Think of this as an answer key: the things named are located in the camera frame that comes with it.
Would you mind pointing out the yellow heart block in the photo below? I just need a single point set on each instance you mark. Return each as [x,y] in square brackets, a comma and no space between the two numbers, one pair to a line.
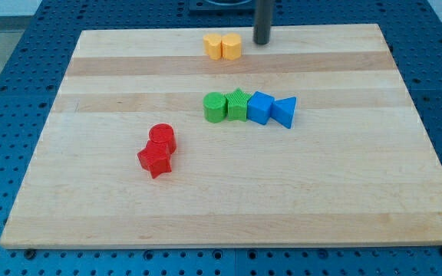
[231,46]

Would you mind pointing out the yellow hexagon block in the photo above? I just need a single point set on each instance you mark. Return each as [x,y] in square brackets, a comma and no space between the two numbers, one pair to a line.
[213,45]

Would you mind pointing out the green cylinder block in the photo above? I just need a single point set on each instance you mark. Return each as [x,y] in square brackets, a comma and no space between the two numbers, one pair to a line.
[215,107]

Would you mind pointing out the green star block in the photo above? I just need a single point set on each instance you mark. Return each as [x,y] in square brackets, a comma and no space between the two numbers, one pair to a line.
[237,104]

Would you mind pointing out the blue cube block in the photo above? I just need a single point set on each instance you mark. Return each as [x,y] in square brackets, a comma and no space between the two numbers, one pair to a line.
[259,107]

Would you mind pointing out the red cylinder block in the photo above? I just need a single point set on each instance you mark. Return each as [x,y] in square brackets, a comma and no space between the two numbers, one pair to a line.
[163,133]

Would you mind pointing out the blue triangle block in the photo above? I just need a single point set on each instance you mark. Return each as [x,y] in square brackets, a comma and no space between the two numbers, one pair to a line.
[282,111]

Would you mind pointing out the red star block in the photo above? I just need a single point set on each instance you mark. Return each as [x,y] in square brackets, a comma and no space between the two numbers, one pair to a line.
[155,158]

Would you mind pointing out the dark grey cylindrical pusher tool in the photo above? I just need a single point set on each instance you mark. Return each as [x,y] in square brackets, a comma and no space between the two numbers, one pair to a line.
[263,21]

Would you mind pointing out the light wooden board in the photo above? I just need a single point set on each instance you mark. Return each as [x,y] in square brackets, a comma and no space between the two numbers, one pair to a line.
[356,168]

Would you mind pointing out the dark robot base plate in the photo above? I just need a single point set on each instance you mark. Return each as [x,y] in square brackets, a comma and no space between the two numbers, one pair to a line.
[220,6]

